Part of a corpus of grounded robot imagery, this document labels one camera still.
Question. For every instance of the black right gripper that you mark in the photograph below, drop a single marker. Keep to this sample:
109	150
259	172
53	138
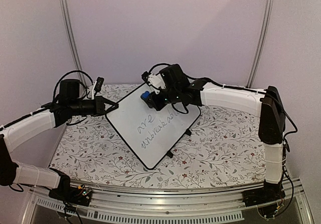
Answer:
156	104

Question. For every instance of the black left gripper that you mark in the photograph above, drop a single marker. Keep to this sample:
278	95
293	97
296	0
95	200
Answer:
100	106

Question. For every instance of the blue whiteboard eraser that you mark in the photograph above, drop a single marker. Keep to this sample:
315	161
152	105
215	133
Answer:
144	96

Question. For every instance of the white whiteboard black frame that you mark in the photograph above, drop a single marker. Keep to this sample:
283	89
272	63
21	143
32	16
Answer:
149	134

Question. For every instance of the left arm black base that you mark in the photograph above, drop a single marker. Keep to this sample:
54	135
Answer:
80	195

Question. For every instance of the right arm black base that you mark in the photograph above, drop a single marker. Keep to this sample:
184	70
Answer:
268	199

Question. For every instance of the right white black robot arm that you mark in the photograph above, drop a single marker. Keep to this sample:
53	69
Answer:
262	103

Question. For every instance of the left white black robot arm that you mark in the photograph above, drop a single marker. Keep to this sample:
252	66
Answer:
49	116

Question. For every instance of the black whiteboard stand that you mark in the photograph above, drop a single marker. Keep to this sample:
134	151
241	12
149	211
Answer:
169	153

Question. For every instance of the floral patterned table mat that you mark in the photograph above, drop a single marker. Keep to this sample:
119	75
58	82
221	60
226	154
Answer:
223	150

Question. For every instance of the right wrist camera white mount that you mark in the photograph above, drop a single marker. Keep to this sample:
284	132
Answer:
169	77

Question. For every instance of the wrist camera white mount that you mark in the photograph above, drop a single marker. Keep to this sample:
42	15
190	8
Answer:
74	89
169	77

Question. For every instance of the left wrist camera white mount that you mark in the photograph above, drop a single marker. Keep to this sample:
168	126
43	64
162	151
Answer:
74	89

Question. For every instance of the aluminium front rail frame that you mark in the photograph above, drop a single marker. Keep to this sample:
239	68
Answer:
115	204

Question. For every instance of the left aluminium corner post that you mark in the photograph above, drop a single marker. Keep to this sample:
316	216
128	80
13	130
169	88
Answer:
70	34

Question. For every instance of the aluminium corner post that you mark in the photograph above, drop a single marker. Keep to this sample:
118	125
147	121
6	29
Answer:
262	36
70	34

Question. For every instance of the right aluminium corner post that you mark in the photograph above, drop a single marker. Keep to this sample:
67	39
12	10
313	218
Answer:
262	36

